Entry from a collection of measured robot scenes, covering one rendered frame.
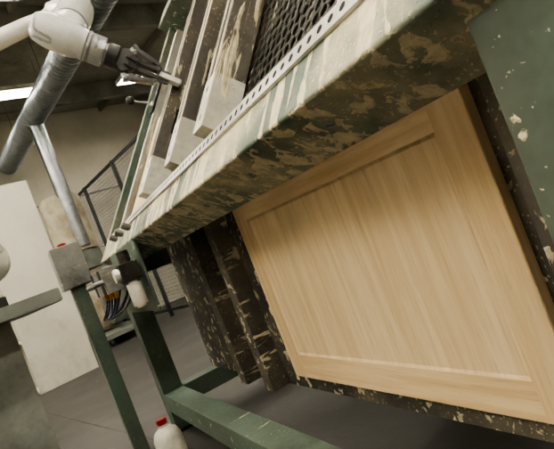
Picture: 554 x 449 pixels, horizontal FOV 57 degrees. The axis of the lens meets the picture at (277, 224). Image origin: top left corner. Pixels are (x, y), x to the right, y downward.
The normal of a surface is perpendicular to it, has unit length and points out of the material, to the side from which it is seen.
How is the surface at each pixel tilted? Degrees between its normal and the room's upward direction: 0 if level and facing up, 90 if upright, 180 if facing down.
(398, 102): 144
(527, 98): 90
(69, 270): 90
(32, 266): 90
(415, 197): 90
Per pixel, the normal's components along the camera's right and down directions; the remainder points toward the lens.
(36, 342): 0.58, -0.23
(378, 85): -0.18, 0.94
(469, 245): -0.82, 0.32
